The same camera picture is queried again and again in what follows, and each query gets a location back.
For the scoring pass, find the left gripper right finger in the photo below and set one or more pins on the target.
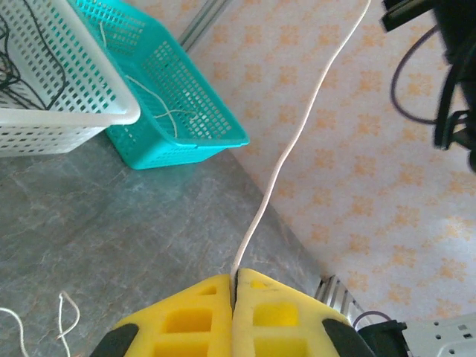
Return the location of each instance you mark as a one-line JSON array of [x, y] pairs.
[[241, 316]]

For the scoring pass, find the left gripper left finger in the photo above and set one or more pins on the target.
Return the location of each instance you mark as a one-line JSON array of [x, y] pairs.
[[219, 316]]

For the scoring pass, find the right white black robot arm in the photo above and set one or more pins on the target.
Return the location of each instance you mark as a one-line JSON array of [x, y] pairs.
[[439, 338]]

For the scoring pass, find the teal plastic basket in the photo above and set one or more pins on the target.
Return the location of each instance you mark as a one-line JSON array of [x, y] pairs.
[[167, 156]]

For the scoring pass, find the white plastic basket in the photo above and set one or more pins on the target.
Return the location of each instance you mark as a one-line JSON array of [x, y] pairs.
[[74, 118]]

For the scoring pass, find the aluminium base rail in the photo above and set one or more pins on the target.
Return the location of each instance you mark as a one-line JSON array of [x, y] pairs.
[[334, 294]]

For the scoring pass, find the aluminium frame post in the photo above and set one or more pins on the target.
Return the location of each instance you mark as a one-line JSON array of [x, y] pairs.
[[202, 22]]

